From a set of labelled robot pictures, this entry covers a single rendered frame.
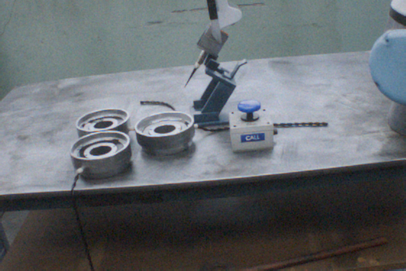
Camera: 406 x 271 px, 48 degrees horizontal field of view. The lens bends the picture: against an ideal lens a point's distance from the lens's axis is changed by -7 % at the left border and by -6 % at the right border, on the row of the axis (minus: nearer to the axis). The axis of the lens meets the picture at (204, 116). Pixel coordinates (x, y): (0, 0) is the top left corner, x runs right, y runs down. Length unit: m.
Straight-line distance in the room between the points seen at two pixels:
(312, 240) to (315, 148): 0.26
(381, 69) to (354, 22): 1.87
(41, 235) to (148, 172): 0.44
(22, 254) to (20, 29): 1.68
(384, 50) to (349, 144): 0.22
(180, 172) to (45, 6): 1.87
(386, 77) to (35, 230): 0.84
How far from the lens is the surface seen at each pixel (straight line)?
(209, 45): 0.91
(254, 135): 0.80
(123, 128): 0.89
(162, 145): 0.81
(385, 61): 0.69
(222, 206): 1.13
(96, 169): 0.78
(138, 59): 2.50
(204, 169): 0.77
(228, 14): 0.88
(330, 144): 0.83
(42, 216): 1.22
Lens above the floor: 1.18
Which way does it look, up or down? 23 degrees down
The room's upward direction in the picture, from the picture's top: 6 degrees counter-clockwise
